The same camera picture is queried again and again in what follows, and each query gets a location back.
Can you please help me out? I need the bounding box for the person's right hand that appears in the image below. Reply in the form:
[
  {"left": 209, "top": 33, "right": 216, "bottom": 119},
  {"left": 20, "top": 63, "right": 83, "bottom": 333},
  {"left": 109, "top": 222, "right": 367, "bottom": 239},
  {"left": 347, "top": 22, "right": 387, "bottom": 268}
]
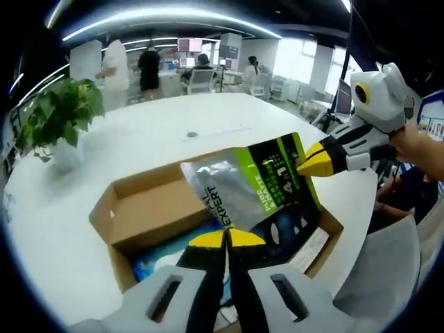
[{"left": 388, "top": 121, "right": 444, "bottom": 180}]

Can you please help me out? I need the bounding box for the dark screen on stand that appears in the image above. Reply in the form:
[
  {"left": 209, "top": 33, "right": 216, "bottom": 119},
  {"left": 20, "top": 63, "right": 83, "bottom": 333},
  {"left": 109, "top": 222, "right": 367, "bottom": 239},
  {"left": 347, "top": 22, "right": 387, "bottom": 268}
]
[{"left": 219, "top": 44, "right": 240, "bottom": 60}]

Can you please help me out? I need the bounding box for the green black silver pouch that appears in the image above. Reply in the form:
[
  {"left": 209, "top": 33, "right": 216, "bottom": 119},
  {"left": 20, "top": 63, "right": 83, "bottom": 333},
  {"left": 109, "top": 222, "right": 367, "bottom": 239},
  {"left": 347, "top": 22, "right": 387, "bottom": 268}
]
[{"left": 180, "top": 131, "right": 324, "bottom": 264}]

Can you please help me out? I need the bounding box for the long ceiling light strip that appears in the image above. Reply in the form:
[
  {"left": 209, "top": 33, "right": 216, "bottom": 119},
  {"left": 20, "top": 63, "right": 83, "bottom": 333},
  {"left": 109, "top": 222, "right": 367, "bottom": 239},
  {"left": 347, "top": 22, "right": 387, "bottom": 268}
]
[{"left": 62, "top": 9, "right": 282, "bottom": 42}]

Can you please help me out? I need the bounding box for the brown cardboard shoe box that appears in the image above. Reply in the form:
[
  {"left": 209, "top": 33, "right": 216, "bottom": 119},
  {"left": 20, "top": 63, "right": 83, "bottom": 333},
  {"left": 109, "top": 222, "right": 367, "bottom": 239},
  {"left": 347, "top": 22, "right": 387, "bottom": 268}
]
[{"left": 88, "top": 147, "right": 344, "bottom": 296}]

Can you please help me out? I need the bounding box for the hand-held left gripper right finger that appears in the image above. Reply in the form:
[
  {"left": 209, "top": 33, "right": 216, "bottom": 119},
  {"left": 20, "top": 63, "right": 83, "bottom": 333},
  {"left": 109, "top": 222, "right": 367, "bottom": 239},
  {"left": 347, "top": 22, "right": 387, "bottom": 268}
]
[{"left": 226, "top": 228, "right": 382, "bottom": 333}]

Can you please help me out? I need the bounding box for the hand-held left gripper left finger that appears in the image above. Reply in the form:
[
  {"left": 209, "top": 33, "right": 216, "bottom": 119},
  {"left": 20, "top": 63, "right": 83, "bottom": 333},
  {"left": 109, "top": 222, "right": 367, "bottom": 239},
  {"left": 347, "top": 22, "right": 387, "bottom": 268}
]
[{"left": 69, "top": 230, "right": 229, "bottom": 333}]

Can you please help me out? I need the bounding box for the green potted plant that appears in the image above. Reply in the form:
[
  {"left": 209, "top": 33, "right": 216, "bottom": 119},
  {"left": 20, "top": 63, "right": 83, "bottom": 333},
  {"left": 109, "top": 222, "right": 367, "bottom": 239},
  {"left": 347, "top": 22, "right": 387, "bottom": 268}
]
[{"left": 15, "top": 78, "right": 105, "bottom": 174}]

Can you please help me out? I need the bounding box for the blue soft tissue pack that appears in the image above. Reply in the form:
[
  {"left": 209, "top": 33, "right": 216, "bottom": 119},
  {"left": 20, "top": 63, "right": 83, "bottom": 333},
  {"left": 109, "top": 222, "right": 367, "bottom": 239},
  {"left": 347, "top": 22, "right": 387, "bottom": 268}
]
[{"left": 133, "top": 221, "right": 234, "bottom": 308}]

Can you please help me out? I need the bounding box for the desk computer monitor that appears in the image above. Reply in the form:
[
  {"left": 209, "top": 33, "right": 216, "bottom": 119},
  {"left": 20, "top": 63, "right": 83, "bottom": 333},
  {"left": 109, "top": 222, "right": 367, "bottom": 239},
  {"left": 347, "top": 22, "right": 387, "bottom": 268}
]
[{"left": 334, "top": 78, "right": 353, "bottom": 115}]

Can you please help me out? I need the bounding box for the grey mesh office chair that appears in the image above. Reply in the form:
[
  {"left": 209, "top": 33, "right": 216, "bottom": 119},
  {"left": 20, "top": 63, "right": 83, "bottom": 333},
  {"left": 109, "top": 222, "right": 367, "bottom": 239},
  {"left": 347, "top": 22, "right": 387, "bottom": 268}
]
[{"left": 332, "top": 212, "right": 421, "bottom": 315}]

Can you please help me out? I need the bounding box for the pink wall screen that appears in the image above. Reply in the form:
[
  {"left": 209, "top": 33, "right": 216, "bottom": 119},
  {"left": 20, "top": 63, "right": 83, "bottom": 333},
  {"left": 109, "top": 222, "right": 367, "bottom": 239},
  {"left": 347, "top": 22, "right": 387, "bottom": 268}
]
[{"left": 176, "top": 37, "right": 204, "bottom": 53}]

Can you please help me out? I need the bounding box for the blue framed wall poster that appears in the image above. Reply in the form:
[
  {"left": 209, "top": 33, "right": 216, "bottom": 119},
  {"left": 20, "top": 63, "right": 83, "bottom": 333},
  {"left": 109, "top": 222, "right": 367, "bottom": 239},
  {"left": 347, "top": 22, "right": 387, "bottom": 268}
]
[{"left": 418, "top": 90, "right": 444, "bottom": 140}]

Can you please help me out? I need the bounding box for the white printed card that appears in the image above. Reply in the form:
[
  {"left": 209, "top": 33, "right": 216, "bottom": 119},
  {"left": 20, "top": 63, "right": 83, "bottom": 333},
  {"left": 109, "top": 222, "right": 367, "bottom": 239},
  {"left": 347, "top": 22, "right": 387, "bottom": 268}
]
[{"left": 287, "top": 230, "right": 330, "bottom": 274}]

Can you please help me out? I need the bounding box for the white office chair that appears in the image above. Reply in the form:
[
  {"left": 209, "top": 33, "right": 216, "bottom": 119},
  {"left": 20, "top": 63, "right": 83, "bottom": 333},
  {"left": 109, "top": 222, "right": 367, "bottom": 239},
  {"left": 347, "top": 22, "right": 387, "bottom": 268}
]
[
  {"left": 248, "top": 74, "right": 273, "bottom": 98},
  {"left": 187, "top": 68, "right": 216, "bottom": 94}
]

